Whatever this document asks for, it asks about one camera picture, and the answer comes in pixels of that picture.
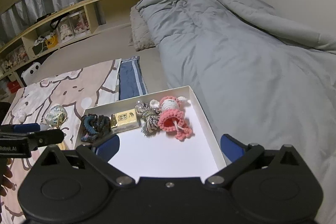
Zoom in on white knit scrunchie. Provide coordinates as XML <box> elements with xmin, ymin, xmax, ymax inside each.
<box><xmin>15</xmin><ymin>109</ymin><xmax>27</xmax><ymax>124</ymax></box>

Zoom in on brown blue crochet scrunchie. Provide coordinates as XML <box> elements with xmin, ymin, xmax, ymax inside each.
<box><xmin>81</xmin><ymin>114</ymin><xmax>111</xmax><ymax>143</ymax></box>

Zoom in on yellow card box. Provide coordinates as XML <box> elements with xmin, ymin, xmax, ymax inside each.
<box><xmin>110</xmin><ymin>109</ymin><xmax>140</xmax><ymax>134</ymax></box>

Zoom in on twisted rope tassel charm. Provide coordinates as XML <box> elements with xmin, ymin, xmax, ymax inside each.
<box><xmin>135</xmin><ymin>101</ymin><xmax>159</xmax><ymax>136</ymax></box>

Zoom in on pink white crochet doll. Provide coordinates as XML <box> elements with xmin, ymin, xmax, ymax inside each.
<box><xmin>150</xmin><ymin>96</ymin><xmax>193</xmax><ymax>141</ymax></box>

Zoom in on grey crochet ball charm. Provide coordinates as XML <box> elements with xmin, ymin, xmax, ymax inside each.
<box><xmin>39</xmin><ymin>123</ymin><xmax>51</xmax><ymax>131</ymax></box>

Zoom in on person's left hand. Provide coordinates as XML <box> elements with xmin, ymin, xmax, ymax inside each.
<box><xmin>1</xmin><ymin>158</ymin><xmax>13</xmax><ymax>197</ymax></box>

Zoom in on red box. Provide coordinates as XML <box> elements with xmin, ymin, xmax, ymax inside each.
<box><xmin>7</xmin><ymin>80</ymin><xmax>21</xmax><ymax>94</ymax></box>

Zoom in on white face heater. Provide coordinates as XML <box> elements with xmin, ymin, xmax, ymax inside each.
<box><xmin>21</xmin><ymin>62</ymin><xmax>41</xmax><ymax>85</ymax></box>

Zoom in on cartoon print blanket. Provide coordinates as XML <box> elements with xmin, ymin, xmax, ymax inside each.
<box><xmin>0</xmin><ymin>57</ymin><xmax>123</xmax><ymax>224</ymax></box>

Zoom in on white cardboard tray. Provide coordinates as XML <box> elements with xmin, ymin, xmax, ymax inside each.
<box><xmin>84</xmin><ymin>86</ymin><xmax>226</xmax><ymax>181</ymax></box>

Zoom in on grey duvet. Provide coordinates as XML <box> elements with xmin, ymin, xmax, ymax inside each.
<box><xmin>135</xmin><ymin>0</ymin><xmax>335</xmax><ymax>223</ymax></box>

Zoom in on yellow container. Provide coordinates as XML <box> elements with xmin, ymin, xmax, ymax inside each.
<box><xmin>45</xmin><ymin>34</ymin><xmax>58</xmax><ymax>49</ymax></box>

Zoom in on doll display case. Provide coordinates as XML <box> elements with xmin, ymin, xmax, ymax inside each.
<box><xmin>57</xmin><ymin>18</ymin><xmax>74</xmax><ymax>44</ymax></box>
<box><xmin>69</xmin><ymin>10</ymin><xmax>89</xmax><ymax>36</ymax></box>

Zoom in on beige fuzzy pillow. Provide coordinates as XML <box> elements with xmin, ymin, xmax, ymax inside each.
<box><xmin>130</xmin><ymin>6</ymin><xmax>155</xmax><ymax>51</ymax></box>

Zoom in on wooden headboard shelf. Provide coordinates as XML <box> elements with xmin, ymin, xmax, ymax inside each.
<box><xmin>1</xmin><ymin>0</ymin><xmax>140</xmax><ymax>86</ymax></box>

